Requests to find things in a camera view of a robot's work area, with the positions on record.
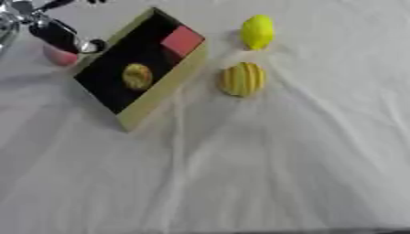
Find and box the tan cardboard box black inside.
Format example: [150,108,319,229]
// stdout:
[71,6,210,133]

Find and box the yellow round toy fruit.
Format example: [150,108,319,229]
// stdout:
[120,62,156,91]

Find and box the yellow toy lemon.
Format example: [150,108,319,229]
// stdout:
[238,14,275,51]

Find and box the red cube block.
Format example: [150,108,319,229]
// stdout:
[158,25,207,59]

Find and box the yellow striped toy fruit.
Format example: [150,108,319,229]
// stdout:
[216,61,268,99]

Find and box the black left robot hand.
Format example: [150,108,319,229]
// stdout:
[26,0,111,56]

